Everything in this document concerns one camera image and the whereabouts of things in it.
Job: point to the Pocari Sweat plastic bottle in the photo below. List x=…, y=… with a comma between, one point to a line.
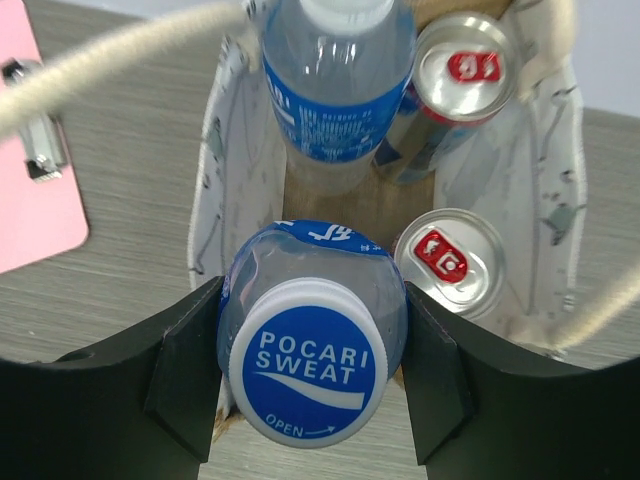
x=336, y=72

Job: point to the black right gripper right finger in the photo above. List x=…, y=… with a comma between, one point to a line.
x=482, y=407

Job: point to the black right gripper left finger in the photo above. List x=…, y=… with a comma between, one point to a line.
x=140, y=404

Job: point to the pink clipboard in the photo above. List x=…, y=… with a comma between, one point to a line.
x=42, y=213

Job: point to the burlap canvas tote bag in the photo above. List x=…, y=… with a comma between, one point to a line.
x=522, y=171

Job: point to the small water bottle blue cap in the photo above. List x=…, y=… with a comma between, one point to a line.
x=312, y=324

